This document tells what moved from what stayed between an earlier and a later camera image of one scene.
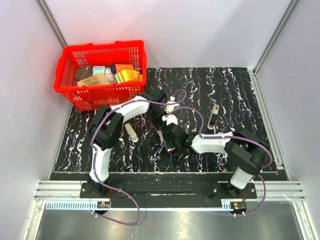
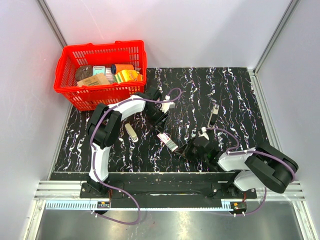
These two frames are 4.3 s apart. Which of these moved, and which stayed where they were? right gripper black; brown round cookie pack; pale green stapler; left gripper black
Moved: right gripper black
Stayed: pale green stapler; brown round cookie pack; left gripper black
